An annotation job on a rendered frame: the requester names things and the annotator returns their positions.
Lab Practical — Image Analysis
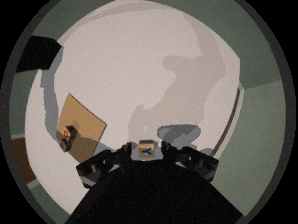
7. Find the tan square mat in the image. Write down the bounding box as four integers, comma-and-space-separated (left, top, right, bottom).
56, 93, 107, 163

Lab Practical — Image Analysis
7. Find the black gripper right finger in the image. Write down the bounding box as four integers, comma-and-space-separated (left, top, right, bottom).
158, 141, 219, 182

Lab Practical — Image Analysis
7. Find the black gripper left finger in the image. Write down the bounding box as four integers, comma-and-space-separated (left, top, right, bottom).
76, 142, 139, 189

